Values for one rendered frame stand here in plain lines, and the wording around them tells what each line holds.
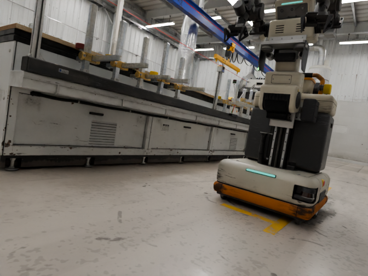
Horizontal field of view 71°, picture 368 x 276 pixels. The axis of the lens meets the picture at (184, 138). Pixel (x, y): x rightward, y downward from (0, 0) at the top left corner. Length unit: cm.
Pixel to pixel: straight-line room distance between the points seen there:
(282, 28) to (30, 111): 171
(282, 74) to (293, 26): 29
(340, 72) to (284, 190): 1112
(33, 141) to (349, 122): 1138
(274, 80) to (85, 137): 147
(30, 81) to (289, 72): 153
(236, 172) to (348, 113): 1067
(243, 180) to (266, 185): 14
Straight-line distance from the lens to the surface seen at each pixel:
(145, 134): 260
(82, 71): 184
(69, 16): 1029
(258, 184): 168
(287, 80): 176
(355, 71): 1256
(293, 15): 187
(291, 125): 187
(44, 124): 204
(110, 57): 174
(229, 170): 175
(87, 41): 190
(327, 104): 194
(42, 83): 177
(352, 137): 1212
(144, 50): 222
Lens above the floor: 47
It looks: 3 degrees down
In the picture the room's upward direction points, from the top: 9 degrees clockwise
